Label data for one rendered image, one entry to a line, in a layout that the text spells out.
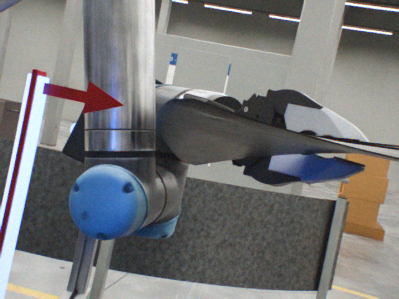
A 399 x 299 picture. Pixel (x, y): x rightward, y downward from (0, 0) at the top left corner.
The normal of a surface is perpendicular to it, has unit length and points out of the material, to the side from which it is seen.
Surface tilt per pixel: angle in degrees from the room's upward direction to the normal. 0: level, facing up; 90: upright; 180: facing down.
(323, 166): 84
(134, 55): 82
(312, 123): 84
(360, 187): 90
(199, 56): 90
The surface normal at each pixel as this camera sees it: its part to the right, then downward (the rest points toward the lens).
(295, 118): -0.75, -0.23
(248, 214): 0.34, 0.12
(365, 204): -0.25, 0.00
